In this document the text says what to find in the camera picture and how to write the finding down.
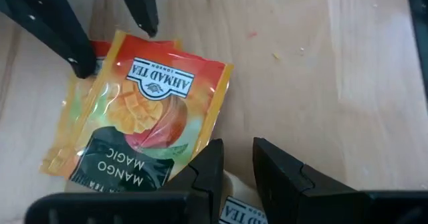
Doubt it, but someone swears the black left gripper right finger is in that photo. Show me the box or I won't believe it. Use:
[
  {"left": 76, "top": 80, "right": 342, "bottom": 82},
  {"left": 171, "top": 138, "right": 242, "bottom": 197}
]
[{"left": 253, "top": 137, "right": 428, "bottom": 224}]

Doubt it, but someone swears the beige vanilla apple tea sachet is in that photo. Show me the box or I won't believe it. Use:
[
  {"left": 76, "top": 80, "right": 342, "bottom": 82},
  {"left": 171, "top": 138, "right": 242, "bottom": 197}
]
[{"left": 219, "top": 170, "right": 269, "bottom": 224}]

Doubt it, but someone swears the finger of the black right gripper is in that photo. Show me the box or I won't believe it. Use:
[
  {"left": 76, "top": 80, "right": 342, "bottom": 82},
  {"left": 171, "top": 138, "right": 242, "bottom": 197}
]
[
  {"left": 0, "top": 0, "right": 98, "bottom": 80},
  {"left": 115, "top": 0, "right": 160, "bottom": 37}
]

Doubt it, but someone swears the orange mango tea sachet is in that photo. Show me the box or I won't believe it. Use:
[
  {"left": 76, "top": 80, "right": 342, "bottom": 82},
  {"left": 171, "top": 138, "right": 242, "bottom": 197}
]
[
  {"left": 48, "top": 29, "right": 235, "bottom": 194},
  {"left": 39, "top": 39, "right": 184, "bottom": 177}
]

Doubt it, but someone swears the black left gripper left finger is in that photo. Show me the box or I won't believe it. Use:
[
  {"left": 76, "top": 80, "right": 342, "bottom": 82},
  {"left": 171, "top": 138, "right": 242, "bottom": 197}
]
[{"left": 25, "top": 138, "right": 224, "bottom": 224}]

